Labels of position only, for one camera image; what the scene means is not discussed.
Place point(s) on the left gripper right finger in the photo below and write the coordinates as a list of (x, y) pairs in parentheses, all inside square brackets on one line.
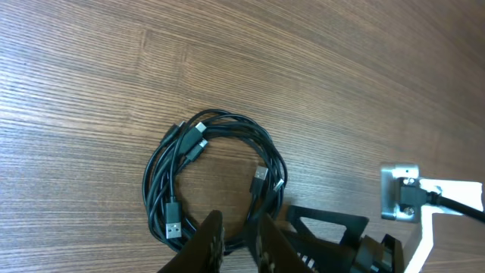
[(270, 249)]

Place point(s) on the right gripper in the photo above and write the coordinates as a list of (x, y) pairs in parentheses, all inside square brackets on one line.
[(355, 252)]

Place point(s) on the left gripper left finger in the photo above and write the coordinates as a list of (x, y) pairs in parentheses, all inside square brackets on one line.
[(204, 252)]

